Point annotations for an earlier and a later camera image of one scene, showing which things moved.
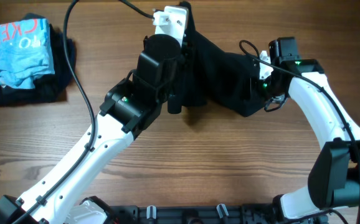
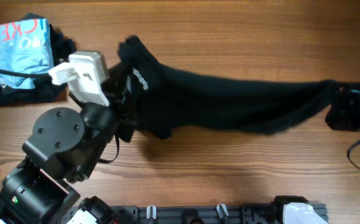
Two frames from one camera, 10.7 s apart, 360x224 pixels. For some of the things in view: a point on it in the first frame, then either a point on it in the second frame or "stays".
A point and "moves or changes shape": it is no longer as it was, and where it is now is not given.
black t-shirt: x=221 y=76 moves or changes shape
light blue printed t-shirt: x=20 y=53 stays
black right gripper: x=255 y=86 → x=349 y=106
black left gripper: x=182 y=66 → x=119 y=96
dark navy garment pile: x=49 y=88 stays
